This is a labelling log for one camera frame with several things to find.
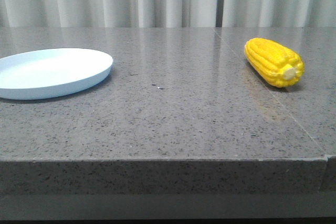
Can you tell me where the yellow corn cob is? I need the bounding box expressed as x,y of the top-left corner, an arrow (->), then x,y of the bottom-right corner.
244,38 -> 305,88

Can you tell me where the light blue round plate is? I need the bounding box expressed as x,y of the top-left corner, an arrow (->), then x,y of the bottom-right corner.
1,48 -> 113,100

